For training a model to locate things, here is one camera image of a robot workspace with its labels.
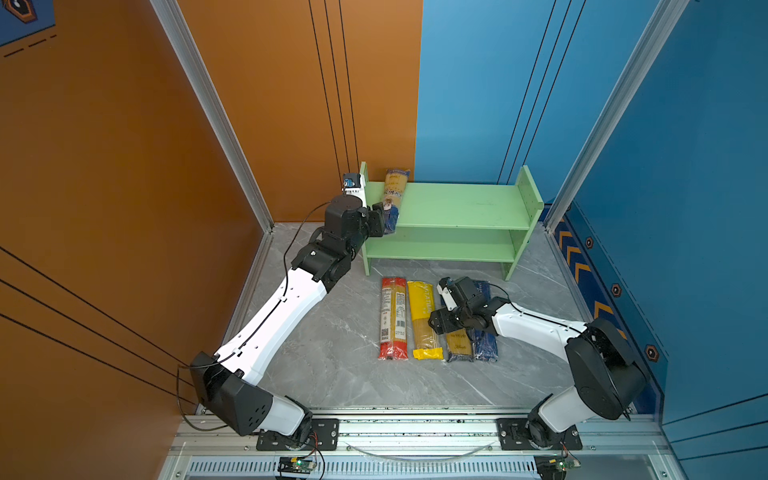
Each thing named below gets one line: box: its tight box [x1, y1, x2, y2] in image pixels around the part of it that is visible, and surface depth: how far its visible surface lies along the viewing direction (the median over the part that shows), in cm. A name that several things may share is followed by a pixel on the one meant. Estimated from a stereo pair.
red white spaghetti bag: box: [378, 277, 409, 361], surface depth 92 cm
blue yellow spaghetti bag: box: [383, 169, 410, 234], surface depth 89 cm
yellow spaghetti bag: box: [407, 281, 444, 360], surface depth 93 cm
